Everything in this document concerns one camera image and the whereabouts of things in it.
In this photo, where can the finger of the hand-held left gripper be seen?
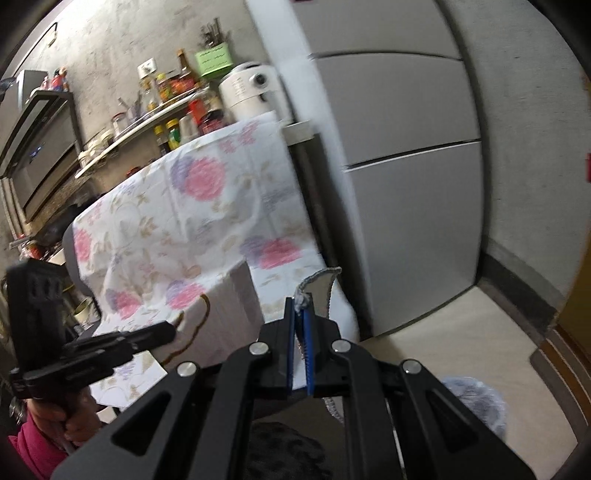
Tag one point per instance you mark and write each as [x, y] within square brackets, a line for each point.
[147, 337]

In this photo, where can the green yellow bottle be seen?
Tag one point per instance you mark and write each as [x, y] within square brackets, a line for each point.
[173, 136]

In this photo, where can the white plastic jug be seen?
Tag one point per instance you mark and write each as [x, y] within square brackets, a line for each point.
[188, 127]

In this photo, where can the white wall socket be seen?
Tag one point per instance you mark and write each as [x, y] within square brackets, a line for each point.
[146, 68]

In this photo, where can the white air fryer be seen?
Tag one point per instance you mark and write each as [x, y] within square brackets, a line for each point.
[244, 92]

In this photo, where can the oil bottle with red label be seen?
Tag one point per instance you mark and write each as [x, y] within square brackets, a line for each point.
[198, 113]

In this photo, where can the dark soy sauce bottle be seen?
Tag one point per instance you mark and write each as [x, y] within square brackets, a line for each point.
[161, 141]

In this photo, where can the person's left forearm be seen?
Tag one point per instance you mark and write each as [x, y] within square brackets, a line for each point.
[32, 452]

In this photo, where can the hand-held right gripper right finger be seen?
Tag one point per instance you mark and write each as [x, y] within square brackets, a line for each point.
[323, 360]

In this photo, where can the floral printed cloth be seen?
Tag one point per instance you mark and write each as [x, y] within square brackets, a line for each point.
[184, 207]

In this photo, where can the steel range hood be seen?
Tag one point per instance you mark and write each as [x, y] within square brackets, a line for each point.
[41, 152]

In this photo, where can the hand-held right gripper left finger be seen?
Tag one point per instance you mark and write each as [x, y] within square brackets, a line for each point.
[279, 360]

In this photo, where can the green utensil holder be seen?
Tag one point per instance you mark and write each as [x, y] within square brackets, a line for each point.
[212, 57]

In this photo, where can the brown sauce bottle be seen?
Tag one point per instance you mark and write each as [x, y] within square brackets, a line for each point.
[184, 64]

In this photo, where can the red sauce jar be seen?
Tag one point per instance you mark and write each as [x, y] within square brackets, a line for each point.
[213, 122]

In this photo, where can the grey refrigerator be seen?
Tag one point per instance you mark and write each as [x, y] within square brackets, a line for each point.
[406, 184]

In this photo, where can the person's left hand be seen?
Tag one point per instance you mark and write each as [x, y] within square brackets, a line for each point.
[78, 420]

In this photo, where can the grey cloth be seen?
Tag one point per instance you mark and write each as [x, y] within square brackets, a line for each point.
[318, 290]

